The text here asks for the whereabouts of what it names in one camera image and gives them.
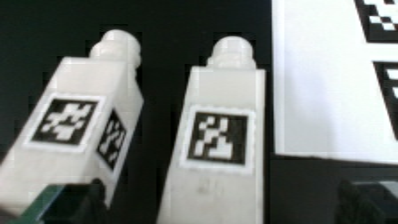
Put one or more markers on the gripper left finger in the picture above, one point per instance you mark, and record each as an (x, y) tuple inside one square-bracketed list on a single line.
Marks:
[(70, 204)]

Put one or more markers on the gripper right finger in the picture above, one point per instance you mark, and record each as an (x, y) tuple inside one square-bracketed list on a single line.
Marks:
[(367, 202)]

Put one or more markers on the white table leg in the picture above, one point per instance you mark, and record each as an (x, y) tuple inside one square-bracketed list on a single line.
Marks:
[(72, 146), (214, 184)]

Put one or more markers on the white sheet with AprilTags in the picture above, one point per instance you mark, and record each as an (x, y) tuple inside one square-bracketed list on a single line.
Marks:
[(337, 79)]

